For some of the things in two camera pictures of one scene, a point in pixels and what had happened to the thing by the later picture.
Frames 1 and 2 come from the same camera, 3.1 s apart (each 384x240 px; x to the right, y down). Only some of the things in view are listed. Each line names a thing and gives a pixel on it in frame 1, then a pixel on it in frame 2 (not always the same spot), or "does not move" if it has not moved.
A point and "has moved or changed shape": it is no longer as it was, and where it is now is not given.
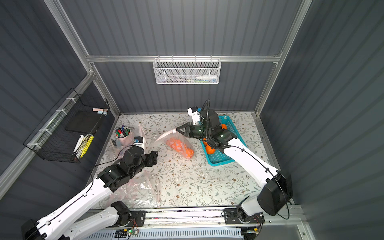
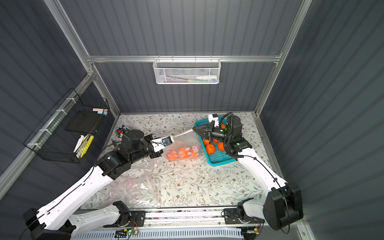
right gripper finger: [186, 129] -> [205, 131]
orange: [189, 153] -> [172, 155]
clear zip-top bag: [176, 143] has moved or changed shape
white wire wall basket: [187, 71] does not move
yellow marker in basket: [87, 146] does not move
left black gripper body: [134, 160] -> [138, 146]
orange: [176, 145] -> [184, 152]
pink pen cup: [124, 136] does not move
